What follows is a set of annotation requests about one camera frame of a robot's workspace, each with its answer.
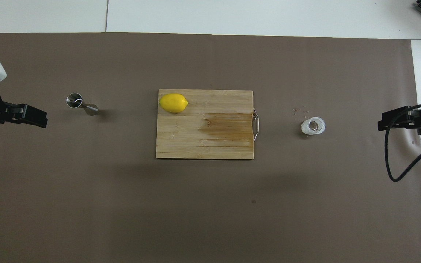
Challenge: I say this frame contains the steel double jigger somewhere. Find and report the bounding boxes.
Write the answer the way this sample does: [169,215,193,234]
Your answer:
[66,93,99,116]

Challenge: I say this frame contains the small clear glass cup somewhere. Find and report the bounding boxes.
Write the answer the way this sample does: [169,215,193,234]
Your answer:
[301,117,326,136]

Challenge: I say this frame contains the brown table mat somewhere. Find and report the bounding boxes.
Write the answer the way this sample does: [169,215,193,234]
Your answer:
[0,32,421,263]

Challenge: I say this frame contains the yellow lemon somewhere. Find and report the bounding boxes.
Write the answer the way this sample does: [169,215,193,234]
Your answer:
[159,94,189,113]

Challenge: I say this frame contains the wooden cutting board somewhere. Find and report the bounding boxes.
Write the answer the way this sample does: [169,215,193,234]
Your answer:
[156,89,254,160]

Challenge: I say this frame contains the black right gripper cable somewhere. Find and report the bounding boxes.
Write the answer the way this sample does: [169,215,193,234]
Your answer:
[384,104,421,182]

